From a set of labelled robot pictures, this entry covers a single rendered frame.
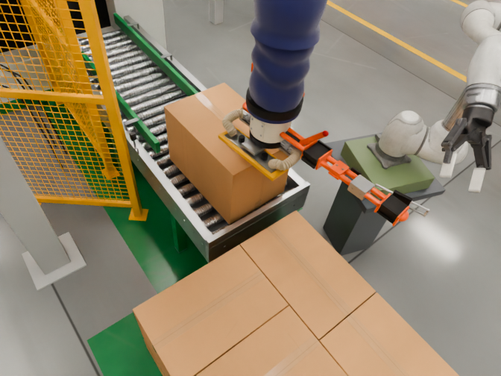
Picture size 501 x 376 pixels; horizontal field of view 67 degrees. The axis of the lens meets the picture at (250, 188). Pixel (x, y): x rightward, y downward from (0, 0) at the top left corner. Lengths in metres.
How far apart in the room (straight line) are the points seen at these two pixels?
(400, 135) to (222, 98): 0.95
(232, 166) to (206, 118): 0.36
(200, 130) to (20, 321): 1.51
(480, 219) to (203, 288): 2.30
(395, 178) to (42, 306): 2.12
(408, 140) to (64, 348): 2.12
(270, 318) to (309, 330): 0.18
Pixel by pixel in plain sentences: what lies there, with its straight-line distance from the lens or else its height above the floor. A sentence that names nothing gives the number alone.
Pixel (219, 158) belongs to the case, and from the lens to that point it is 1.78.
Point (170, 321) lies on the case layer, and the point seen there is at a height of 0.54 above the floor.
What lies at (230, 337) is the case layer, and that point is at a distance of 1.77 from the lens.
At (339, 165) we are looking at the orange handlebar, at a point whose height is 1.22.
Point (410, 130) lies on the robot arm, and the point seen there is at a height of 1.08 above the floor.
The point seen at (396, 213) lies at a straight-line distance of 1.38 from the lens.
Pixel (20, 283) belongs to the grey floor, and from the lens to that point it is 2.73.
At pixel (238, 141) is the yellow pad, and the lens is 1.65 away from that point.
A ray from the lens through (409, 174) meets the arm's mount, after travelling 2.14.
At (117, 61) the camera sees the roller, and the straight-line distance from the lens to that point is 3.29.
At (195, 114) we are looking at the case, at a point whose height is 0.95.
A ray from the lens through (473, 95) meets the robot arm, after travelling 1.21.
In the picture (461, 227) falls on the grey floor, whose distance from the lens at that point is 3.27.
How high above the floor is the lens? 2.22
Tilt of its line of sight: 50 degrees down
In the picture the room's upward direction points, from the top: 7 degrees clockwise
